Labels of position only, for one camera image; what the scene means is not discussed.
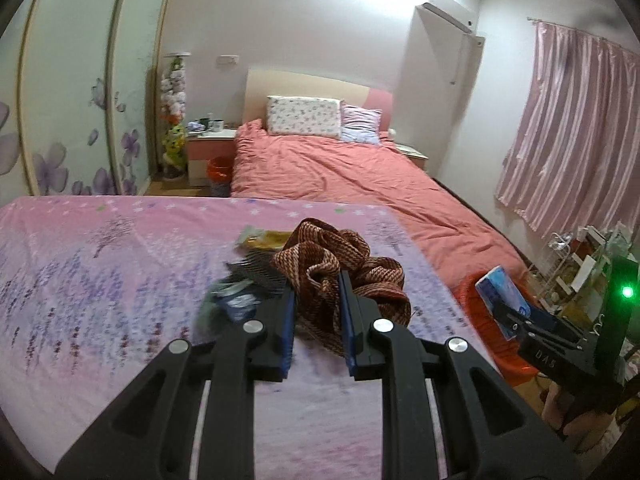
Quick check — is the pink floral printed sheet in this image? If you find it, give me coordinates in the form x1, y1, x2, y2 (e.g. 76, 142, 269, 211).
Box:
0, 195, 507, 480

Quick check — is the cream pink headboard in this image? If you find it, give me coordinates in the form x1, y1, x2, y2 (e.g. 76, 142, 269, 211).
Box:
244, 66, 395, 134

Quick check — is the white floral pillow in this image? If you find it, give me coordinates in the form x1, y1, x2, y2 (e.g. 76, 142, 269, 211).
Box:
266, 95, 344, 139

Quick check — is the pink striped curtain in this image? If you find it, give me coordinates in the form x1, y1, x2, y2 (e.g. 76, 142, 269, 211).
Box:
494, 17, 640, 242

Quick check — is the dark striped wrapper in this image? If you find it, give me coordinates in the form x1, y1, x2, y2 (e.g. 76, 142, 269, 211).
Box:
225, 255, 292, 292

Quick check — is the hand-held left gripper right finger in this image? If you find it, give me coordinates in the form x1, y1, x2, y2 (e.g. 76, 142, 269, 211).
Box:
339, 271, 584, 480

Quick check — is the clear tube of plush toys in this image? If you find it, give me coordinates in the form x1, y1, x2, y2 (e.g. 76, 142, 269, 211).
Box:
159, 52, 192, 181

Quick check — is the pink striped pillow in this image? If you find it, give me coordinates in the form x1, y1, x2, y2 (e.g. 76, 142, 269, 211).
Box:
340, 105, 385, 147

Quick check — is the blue white wrapper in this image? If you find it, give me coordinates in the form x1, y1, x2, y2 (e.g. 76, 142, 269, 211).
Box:
200, 280, 262, 332

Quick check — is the brown knitted scarf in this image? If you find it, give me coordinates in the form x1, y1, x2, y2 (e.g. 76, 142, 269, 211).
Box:
272, 217, 412, 359

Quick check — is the bed with coral cover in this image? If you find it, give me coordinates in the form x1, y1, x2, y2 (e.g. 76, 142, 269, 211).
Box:
230, 120, 532, 307

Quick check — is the orange plastic basket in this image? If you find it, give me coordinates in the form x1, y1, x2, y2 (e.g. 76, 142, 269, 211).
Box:
452, 270, 551, 387

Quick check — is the floral sliding wardrobe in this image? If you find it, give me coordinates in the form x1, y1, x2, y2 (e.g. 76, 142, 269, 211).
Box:
0, 0, 182, 199

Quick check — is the pink white nightstand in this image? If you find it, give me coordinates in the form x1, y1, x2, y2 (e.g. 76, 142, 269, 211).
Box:
186, 129, 239, 187
395, 142, 430, 174

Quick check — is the white wire rack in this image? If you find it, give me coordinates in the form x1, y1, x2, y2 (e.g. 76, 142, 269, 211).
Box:
529, 230, 602, 317

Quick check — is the blue white tissue pack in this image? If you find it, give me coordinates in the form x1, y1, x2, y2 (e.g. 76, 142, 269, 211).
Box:
475, 267, 534, 344

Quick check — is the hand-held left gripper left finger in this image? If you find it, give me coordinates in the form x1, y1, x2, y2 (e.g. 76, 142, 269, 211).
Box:
55, 286, 296, 480

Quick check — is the white air conditioner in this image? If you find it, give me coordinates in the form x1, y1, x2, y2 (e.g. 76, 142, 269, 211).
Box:
414, 0, 487, 87

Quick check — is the small orange bin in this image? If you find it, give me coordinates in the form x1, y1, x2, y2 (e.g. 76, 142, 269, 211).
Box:
207, 156, 233, 197

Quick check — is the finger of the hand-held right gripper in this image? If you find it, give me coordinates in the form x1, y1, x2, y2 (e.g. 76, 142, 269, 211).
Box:
528, 304, 588, 348
492, 304, 537, 344

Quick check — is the person's right forearm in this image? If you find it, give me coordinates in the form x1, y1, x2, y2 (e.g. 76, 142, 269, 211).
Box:
542, 376, 622, 452

